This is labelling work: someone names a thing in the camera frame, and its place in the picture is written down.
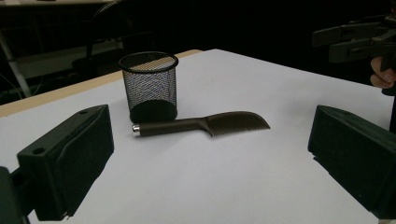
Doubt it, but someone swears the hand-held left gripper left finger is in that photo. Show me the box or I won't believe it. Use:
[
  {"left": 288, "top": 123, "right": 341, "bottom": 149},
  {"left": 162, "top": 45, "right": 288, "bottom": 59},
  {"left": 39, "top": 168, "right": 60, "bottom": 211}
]
[{"left": 17, "top": 104, "right": 115, "bottom": 222}]

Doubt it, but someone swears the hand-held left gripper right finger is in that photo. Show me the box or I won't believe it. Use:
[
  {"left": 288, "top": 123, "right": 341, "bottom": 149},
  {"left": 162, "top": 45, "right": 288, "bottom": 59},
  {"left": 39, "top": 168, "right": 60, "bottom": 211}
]
[{"left": 307, "top": 105, "right": 396, "bottom": 220}]

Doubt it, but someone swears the black mesh pen holder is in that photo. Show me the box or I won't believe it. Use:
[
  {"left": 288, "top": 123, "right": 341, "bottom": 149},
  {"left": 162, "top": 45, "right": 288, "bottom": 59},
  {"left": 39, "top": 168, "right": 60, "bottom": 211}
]
[{"left": 118, "top": 50, "right": 180, "bottom": 124}]

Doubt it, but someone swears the dark brown comb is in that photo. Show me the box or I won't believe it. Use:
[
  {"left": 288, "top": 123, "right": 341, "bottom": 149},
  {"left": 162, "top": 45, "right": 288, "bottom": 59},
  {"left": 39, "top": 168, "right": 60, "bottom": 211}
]
[{"left": 131, "top": 110, "right": 271, "bottom": 138}]

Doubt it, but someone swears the black folding chair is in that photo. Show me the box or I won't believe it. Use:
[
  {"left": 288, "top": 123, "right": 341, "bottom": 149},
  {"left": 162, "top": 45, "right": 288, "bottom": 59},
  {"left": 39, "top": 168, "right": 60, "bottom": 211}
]
[{"left": 72, "top": 1, "right": 157, "bottom": 76}]

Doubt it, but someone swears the white desk with metal leg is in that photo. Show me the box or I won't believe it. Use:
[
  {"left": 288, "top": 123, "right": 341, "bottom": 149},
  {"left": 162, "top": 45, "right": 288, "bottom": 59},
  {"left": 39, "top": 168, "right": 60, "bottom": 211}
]
[{"left": 0, "top": 0, "right": 125, "bottom": 97}]

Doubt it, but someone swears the white table sheet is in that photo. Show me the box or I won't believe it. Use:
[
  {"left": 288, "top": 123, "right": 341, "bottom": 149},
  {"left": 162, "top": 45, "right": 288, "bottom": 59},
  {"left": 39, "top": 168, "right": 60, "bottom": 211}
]
[{"left": 0, "top": 49, "right": 396, "bottom": 224}]

